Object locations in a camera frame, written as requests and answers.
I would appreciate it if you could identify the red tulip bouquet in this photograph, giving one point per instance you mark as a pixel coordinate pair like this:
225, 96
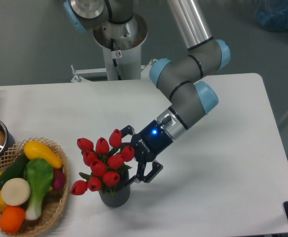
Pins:
107, 160

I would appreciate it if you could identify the green cucumber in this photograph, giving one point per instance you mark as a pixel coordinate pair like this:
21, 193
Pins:
15, 170

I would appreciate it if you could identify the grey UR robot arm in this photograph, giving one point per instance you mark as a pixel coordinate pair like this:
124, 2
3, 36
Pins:
181, 82

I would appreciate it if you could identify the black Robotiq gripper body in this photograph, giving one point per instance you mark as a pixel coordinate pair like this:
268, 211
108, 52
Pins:
150, 142

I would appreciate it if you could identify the blue plastic bag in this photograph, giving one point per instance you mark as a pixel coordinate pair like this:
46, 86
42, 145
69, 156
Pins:
272, 15

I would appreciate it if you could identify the white round radish slice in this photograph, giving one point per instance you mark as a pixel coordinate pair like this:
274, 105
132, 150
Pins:
15, 192

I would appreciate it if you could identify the orange fruit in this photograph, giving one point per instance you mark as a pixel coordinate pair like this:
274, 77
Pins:
11, 219

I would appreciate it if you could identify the green bok choy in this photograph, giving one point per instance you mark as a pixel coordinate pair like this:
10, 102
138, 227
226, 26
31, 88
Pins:
39, 175

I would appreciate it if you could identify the dark grey ribbed vase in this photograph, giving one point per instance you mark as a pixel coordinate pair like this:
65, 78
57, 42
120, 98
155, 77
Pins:
117, 195

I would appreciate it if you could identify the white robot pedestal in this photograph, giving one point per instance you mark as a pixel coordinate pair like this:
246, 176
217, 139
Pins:
121, 45

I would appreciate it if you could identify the purple red onion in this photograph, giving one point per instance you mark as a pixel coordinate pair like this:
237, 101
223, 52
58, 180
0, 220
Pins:
59, 179

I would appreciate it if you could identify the woven wicker basket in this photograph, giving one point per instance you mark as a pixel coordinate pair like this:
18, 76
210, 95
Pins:
53, 203

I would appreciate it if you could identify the yellow squash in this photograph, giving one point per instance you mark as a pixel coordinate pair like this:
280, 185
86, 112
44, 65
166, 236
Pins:
36, 149

